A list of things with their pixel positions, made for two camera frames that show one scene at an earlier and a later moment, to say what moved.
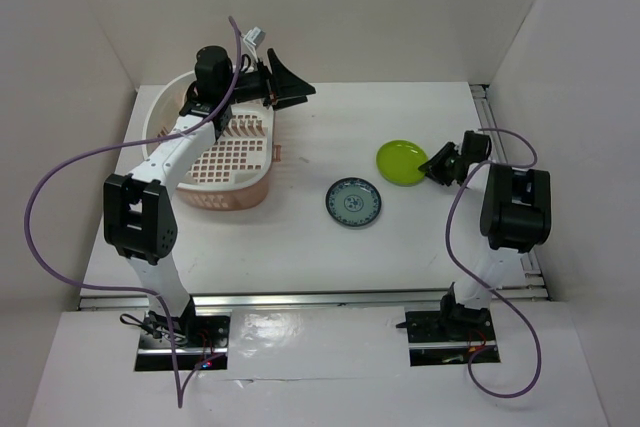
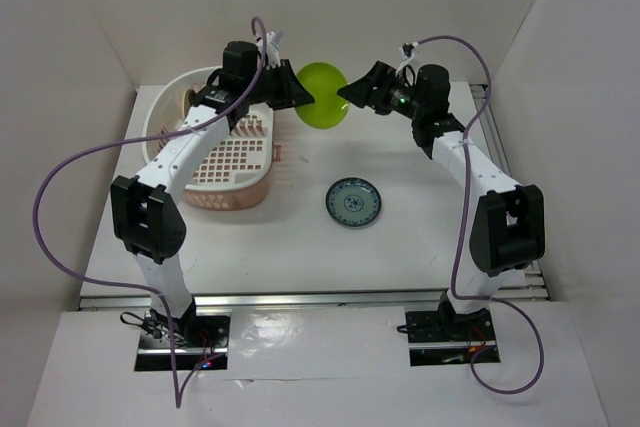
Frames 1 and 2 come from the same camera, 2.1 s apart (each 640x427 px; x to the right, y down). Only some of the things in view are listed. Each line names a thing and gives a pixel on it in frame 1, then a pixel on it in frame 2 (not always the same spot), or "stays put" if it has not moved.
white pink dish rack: (237, 170) stays put
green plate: (398, 161) → (323, 81)
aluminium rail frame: (498, 296) stays put
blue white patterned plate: (353, 201) stays put
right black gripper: (434, 167) → (362, 92)
